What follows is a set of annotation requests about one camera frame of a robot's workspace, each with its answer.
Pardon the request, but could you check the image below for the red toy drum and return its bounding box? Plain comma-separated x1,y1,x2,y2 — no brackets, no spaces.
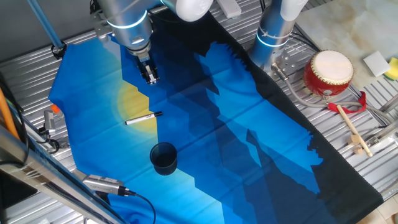
303,49,355,97

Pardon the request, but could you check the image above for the metal frame beam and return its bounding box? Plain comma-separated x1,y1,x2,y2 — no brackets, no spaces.
0,124,126,224

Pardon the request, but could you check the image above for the black cable bundle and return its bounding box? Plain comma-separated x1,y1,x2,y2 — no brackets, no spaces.
0,70,30,167

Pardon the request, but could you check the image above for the white whiteboard marker pen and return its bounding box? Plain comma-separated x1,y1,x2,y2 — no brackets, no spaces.
124,111,164,126

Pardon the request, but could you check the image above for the blue mountain print cloth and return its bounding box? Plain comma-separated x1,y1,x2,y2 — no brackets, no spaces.
48,12,384,224

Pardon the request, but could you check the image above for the yellow sponge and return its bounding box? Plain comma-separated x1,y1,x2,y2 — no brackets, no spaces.
383,57,398,82

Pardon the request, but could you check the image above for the black camera cable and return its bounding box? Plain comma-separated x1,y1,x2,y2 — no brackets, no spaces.
124,189,157,224

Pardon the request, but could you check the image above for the wooden drumstick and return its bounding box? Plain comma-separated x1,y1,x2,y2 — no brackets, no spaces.
336,105,373,158

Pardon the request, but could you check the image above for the blue pole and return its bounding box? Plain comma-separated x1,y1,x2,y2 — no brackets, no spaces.
26,0,65,50

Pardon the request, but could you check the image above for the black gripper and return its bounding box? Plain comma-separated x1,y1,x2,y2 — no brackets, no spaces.
135,51,160,86

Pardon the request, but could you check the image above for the red drum strap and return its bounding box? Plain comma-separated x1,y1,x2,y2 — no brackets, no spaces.
327,91,368,114

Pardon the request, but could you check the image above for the orange stick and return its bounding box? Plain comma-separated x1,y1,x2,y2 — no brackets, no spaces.
0,86,20,141

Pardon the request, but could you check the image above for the aluminium profile rail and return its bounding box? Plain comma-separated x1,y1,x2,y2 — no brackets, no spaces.
365,119,398,147

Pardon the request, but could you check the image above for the white foam block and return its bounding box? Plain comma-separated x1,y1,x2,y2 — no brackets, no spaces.
363,50,392,78

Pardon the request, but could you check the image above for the beige marble slab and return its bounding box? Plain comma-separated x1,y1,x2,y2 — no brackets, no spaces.
294,0,398,90

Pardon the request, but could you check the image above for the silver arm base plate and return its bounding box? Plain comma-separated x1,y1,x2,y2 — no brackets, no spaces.
269,49,300,79

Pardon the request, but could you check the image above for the white power strip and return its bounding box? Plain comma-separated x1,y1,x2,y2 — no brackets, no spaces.
216,0,243,19

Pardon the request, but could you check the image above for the small grey camera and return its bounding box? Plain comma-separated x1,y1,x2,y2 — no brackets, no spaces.
42,104,62,137

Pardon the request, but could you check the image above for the black pole clamp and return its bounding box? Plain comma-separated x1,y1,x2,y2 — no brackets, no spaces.
50,41,68,60

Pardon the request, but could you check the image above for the black mesh pen holder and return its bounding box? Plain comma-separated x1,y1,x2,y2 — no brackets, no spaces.
149,142,178,176

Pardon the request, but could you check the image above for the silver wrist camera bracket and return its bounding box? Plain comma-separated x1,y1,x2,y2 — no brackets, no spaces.
91,11,110,44

